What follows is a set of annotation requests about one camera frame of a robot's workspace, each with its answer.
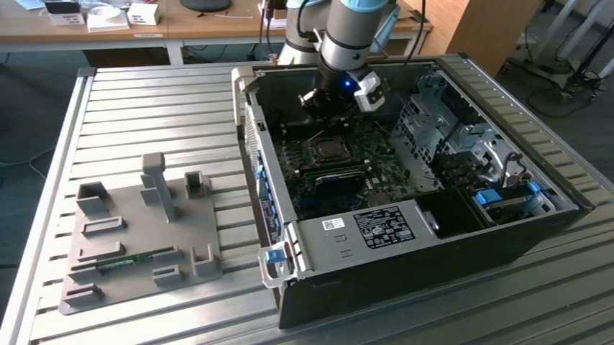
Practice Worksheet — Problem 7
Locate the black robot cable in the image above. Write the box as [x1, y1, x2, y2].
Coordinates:
[383, 0, 429, 98]

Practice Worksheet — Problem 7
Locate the white labelled box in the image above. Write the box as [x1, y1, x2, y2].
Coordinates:
[127, 3, 162, 27]
[50, 12, 87, 27]

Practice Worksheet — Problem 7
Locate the open PC case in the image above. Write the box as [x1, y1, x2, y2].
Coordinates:
[230, 52, 602, 330]

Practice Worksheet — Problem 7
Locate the wooden cabinet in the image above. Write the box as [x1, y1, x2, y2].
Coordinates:
[443, 0, 546, 78]

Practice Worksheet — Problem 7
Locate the aluminium slat table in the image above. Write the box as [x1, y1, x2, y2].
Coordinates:
[0, 52, 614, 345]

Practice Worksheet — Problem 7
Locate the green RAM stick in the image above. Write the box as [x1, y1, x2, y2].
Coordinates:
[302, 162, 374, 178]
[94, 251, 158, 271]

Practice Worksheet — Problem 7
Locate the wooden desk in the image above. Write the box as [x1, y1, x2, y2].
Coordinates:
[0, 0, 170, 65]
[166, 0, 433, 65]

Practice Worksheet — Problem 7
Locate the green motherboard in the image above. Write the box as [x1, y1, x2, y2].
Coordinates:
[272, 120, 422, 221]

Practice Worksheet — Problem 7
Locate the pale blue teach pendant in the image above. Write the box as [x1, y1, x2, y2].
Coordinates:
[373, 5, 403, 53]

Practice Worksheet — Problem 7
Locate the white round holder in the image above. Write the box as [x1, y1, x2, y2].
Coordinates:
[86, 6, 131, 34]

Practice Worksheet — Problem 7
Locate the grey parts rack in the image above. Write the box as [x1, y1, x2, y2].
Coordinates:
[56, 152, 227, 316]

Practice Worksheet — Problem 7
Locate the silver power supply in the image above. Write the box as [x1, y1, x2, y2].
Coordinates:
[284, 199, 442, 285]

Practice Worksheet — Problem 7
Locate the metal CPU socket cover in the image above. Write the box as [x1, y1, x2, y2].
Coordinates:
[307, 137, 354, 162]

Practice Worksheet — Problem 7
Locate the wire locking lever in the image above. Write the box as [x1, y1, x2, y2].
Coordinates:
[308, 121, 350, 140]

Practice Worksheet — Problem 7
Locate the black cable orange plug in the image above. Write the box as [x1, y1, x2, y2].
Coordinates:
[258, 0, 282, 65]

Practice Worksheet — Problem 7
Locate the coloured wire bundle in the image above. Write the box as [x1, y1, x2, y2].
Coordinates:
[497, 150, 531, 190]

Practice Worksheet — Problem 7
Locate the blue disk carrier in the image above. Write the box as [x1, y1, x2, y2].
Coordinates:
[473, 190, 503, 208]
[525, 181, 553, 216]

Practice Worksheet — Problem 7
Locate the white metal frame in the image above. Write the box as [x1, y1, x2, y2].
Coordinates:
[498, 0, 614, 98]

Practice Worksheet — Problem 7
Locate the metal drive cage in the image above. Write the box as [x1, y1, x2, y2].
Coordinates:
[391, 70, 499, 191]

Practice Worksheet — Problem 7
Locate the dark round object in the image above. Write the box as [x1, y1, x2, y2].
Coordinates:
[179, 0, 231, 12]

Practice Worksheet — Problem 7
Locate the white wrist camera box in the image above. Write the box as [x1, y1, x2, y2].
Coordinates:
[353, 68, 387, 113]

